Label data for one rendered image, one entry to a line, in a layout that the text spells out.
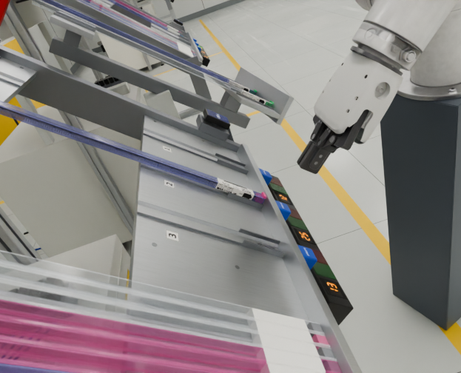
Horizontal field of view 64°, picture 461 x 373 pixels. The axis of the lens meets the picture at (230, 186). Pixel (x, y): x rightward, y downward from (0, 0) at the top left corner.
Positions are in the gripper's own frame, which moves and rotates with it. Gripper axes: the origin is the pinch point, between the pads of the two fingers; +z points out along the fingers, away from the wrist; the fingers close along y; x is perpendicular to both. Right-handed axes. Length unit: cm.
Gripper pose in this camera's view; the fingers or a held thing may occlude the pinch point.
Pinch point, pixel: (313, 158)
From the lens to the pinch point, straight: 55.7
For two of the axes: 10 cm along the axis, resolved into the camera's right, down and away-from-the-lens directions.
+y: -1.7, -5.1, 8.4
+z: -4.5, 8.0, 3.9
